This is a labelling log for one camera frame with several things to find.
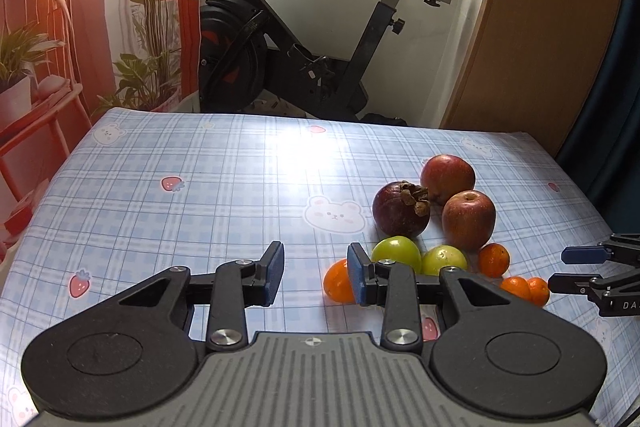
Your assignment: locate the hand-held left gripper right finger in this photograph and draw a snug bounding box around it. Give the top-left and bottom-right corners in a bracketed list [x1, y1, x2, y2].
[347, 243, 512, 352]

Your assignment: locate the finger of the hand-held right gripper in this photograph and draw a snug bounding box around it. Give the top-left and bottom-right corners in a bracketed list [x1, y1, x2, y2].
[547, 266, 640, 303]
[561, 233, 640, 266]

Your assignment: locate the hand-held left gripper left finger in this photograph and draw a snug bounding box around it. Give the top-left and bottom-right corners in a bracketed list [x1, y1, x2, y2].
[119, 241, 286, 351]

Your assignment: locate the small orange mandarin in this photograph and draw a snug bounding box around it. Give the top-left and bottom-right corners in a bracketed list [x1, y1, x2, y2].
[323, 258, 357, 304]
[500, 276, 532, 303]
[527, 277, 551, 307]
[478, 243, 511, 279]

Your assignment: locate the green round fruit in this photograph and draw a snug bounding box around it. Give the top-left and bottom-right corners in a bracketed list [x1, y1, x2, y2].
[421, 245, 469, 277]
[371, 236, 422, 275]

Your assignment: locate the red apple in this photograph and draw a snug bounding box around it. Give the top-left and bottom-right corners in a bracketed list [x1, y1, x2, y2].
[442, 190, 497, 252]
[420, 154, 476, 206]

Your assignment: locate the dark purple mangosteen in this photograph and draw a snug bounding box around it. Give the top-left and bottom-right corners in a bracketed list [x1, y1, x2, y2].
[372, 180, 431, 240]

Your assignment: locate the dark blue curtain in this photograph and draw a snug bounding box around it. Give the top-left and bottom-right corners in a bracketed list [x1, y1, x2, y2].
[555, 0, 640, 220]

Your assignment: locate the blue plaid tablecloth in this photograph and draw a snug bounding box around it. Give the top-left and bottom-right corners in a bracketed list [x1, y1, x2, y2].
[0, 107, 626, 427]

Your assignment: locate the black exercise bike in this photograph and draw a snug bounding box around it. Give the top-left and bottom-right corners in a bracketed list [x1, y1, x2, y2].
[198, 0, 459, 126]

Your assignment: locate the wooden board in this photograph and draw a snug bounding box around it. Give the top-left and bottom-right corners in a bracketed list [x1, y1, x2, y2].
[440, 0, 632, 158]

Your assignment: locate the printed room wall poster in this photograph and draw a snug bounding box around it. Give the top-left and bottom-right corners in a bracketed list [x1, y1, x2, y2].
[0, 0, 211, 258]

